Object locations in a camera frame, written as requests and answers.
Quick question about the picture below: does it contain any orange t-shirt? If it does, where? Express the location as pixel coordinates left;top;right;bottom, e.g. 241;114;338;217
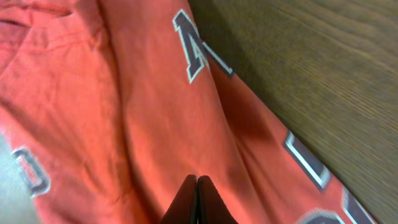
1;1;374;223

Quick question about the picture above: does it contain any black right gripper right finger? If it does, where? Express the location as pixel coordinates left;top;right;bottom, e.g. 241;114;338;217
198;175;238;224

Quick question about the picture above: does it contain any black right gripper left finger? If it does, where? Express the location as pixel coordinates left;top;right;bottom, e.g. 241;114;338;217
160;175;197;224

